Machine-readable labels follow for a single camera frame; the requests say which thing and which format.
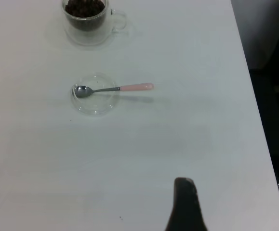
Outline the dark coffee beans pile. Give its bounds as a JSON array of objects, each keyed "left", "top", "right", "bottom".
[{"left": 65, "top": 0, "right": 106, "bottom": 19}]

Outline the metal spoon pink handle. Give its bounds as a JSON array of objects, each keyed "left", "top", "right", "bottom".
[{"left": 72, "top": 82, "right": 155, "bottom": 99}]

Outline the clear glass handled cup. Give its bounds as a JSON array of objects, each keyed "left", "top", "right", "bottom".
[{"left": 62, "top": 0, "right": 128, "bottom": 47}]

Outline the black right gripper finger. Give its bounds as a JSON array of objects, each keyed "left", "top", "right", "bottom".
[{"left": 164, "top": 177, "right": 209, "bottom": 231}]

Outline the clear glass saucer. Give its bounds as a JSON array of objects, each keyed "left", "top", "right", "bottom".
[{"left": 71, "top": 74, "right": 121, "bottom": 116}]

